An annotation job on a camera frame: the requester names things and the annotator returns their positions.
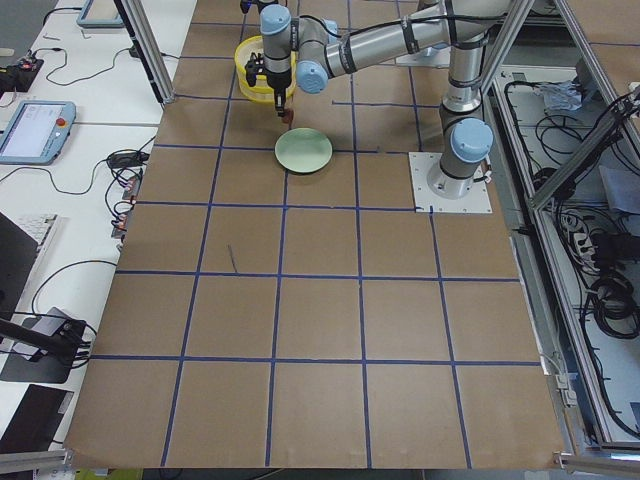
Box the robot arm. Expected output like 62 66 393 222
258 1 510 200

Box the black power adapter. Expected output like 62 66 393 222
107 151 149 169

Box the brown steamed bun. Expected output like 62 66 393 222
281 108 294 125

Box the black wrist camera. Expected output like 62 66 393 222
245 52 264 87

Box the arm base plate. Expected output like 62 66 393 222
408 152 493 215
395 46 451 69

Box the aluminium frame post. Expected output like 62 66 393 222
114 0 175 105

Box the yellow steamer layer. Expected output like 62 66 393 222
238 75 275 106
235 36 296 87

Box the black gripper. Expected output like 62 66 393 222
239 0 288 13
266 70 292 117

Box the light green plate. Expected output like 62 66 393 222
274 128 333 174

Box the blue teach pendant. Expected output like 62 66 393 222
76 0 124 29
1 100 76 166

